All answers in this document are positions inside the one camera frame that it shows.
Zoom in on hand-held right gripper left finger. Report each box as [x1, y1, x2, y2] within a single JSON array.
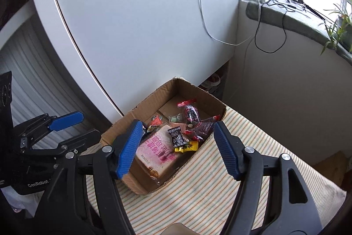
[[34, 119, 144, 235]]

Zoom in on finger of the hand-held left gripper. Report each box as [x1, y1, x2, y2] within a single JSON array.
[[17, 112, 84, 142], [26, 129, 103, 159]]

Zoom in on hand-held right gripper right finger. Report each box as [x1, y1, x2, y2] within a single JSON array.
[[213, 121, 322, 235]]

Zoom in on beige packet with pink print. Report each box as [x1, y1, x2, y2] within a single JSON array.
[[136, 124, 193, 187]]

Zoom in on dark cake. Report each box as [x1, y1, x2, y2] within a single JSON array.
[[185, 115, 220, 142]]

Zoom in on yellow candy packet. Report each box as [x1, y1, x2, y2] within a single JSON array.
[[174, 141, 199, 153]]

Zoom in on orange red candy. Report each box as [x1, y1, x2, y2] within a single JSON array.
[[148, 115, 163, 128]]

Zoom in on brown chocolate bar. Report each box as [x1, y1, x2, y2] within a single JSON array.
[[167, 126, 188, 152]]

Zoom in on round chocolate candy red ends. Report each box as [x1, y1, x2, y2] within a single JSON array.
[[177, 99, 205, 128]]

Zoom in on teal round candy packet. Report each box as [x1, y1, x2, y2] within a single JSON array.
[[168, 113, 185, 123]]

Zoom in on brown cardboard box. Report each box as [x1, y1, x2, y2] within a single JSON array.
[[100, 77, 226, 195]]

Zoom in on striped beige table cloth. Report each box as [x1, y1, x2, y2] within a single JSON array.
[[86, 105, 347, 235]]

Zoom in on white ribbed shutter door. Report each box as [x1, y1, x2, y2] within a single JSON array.
[[0, 17, 116, 128]]

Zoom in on grey plastic basket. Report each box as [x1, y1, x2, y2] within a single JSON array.
[[198, 64, 229, 103]]

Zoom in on red and white slippers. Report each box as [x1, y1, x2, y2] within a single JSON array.
[[202, 74, 221, 87]]

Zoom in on brown wooden stool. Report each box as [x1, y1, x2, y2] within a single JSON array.
[[313, 151, 347, 189]]

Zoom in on white cabinet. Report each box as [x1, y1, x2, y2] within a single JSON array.
[[26, 0, 242, 124]]

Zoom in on potted spider plant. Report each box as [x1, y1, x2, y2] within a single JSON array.
[[319, 0, 352, 56]]

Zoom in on black cable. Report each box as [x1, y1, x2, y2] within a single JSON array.
[[254, 0, 288, 54]]

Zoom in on black ring light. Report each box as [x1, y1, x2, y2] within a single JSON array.
[[276, 0, 334, 23]]

